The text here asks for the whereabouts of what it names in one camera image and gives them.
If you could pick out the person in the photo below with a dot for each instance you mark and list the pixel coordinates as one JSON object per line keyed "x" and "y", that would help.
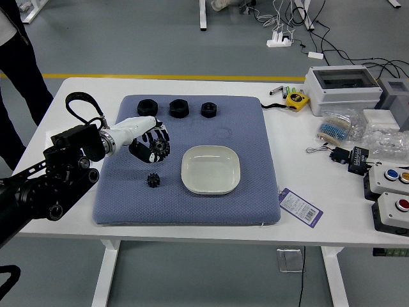
{"x": 19, "y": 80}

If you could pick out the clear bag of small parts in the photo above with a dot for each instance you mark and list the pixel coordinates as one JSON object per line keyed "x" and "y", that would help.
{"x": 357, "y": 126}

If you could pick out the small black hex nut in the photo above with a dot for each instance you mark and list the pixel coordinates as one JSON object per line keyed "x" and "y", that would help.
{"x": 204, "y": 114}

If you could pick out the grey floor object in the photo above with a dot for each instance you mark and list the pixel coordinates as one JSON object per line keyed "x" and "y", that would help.
{"x": 245, "y": 8}

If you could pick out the white background table leg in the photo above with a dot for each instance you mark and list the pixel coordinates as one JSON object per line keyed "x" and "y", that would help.
{"x": 203, "y": 16}
{"x": 306, "y": 16}
{"x": 33, "y": 12}

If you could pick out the red button box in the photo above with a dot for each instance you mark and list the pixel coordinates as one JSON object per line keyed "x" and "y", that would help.
{"x": 388, "y": 214}

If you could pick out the blue and yellow button box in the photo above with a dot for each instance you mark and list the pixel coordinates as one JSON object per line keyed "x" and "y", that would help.
{"x": 383, "y": 184}

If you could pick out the table height control panel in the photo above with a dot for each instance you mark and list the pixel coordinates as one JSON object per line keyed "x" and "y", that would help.
{"x": 390, "y": 252}

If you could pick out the white power adapter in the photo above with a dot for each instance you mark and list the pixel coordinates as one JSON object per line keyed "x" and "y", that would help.
{"x": 315, "y": 55}

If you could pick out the small black gear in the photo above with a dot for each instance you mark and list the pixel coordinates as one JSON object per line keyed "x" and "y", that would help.
{"x": 153, "y": 181}

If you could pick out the grey enclosure with clear lid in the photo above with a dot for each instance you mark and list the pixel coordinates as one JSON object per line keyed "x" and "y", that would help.
{"x": 338, "y": 96}

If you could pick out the bubble wrap bag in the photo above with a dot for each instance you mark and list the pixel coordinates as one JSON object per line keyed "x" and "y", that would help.
{"x": 386, "y": 142}

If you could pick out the white power strip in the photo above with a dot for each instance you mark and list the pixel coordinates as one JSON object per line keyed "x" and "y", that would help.
{"x": 278, "y": 43}

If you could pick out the black electronic module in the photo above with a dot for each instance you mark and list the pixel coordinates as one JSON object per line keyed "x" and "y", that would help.
{"x": 358, "y": 161}

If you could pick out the clear printed plastic bag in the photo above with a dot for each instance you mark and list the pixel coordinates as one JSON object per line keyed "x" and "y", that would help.
{"x": 59, "y": 120}

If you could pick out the white tape roll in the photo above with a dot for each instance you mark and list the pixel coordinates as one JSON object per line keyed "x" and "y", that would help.
{"x": 220, "y": 4}

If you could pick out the grey box with square opening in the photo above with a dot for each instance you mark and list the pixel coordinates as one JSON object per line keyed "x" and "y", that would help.
{"x": 399, "y": 102}

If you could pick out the small white box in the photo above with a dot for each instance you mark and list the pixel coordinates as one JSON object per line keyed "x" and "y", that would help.
{"x": 380, "y": 116}

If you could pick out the large black hex nut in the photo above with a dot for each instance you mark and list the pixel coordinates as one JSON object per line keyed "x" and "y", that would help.
{"x": 174, "y": 112}
{"x": 142, "y": 110}

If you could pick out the purple label tag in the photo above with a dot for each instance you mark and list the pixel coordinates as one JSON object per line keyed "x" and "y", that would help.
{"x": 300, "y": 208}

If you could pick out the blue resistor strip bundle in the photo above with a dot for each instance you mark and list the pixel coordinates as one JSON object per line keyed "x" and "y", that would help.
{"x": 332, "y": 129}

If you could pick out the blue-grey cushion mat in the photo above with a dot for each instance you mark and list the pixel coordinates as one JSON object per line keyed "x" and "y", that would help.
{"x": 191, "y": 211}

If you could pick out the clear plastic holder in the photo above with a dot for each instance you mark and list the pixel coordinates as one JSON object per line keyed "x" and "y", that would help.
{"x": 289, "y": 260}

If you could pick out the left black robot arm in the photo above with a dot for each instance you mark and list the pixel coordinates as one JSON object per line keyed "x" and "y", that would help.
{"x": 64, "y": 179}

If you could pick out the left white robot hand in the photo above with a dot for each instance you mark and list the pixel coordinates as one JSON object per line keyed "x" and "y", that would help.
{"x": 134, "y": 128}

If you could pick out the white square dish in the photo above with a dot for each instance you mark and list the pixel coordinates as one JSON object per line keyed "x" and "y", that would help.
{"x": 211, "y": 169}

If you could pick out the big black gear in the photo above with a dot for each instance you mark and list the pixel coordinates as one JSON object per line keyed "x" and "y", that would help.
{"x": 158, "y": 147}

